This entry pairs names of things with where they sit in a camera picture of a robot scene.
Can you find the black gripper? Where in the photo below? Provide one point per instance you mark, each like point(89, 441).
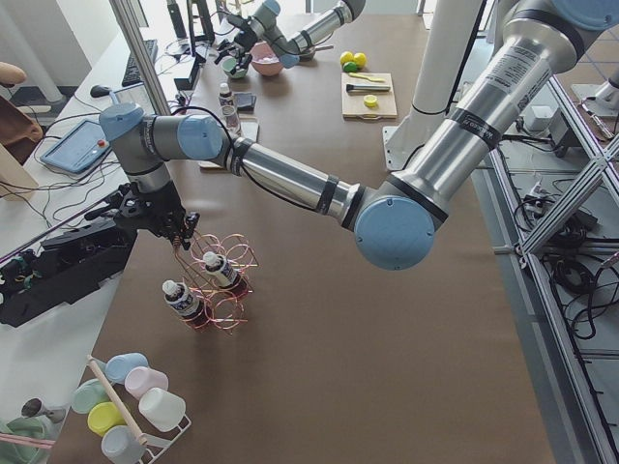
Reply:
point(159, 214)
point(240, 36)

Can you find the copper wire bottle basket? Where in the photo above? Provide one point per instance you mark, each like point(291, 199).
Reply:
point(224, 308)

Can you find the tea bottle white cap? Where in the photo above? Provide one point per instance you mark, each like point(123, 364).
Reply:
point(183, 301)

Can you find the pink bowl with ice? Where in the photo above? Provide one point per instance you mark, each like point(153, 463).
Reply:
point(265, 61)

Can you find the green bowl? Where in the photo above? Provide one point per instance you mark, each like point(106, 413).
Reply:
point(233, 69)

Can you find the upper yellow lemon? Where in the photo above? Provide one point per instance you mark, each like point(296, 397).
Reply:
point(346, 57)

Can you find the yellow lemon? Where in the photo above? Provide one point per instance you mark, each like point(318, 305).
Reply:
point(346, 57)
point(349, 67)

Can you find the lower yellow lemon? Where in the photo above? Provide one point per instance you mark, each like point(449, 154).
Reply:
point(349, 67)

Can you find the yellow plastic knife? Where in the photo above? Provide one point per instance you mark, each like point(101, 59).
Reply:
point(367, 77)

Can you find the steel muddler black tip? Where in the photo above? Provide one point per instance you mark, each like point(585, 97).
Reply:
point(363, 88)

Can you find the green lime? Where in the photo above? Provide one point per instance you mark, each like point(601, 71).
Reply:
point(360, 59)

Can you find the black equipment case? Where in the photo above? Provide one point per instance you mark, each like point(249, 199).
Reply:
point(68, 268)

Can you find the bamboo cutting board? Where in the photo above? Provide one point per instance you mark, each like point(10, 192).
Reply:
point(352, 104)

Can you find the blue teach pendant tablet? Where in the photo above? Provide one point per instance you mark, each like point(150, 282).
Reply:
point(78, 150)

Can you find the half lemon slice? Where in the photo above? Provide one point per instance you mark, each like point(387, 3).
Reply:
point(370, 101)

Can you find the black computer mouse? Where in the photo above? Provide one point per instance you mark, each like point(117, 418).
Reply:
point(99, 91)

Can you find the blue plastic cup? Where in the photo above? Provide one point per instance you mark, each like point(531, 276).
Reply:
point(118, 367)

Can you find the pink plastic cup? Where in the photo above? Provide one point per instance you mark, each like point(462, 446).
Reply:
point(142, 378)

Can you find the white plastic cup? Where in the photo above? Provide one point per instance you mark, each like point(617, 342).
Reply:
point(162, 408)

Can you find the green plastic cup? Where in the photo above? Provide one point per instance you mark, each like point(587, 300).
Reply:
point(88, 395)

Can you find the yellow plastic cup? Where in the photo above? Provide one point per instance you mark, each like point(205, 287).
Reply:
point(103, 417)

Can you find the white cup rack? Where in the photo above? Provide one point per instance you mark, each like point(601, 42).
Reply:
point(159, 443)

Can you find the grey plastic cup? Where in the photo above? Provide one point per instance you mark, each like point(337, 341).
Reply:
point(119, 446)

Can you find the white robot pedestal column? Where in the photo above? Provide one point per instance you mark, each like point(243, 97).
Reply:
point(452, 32)

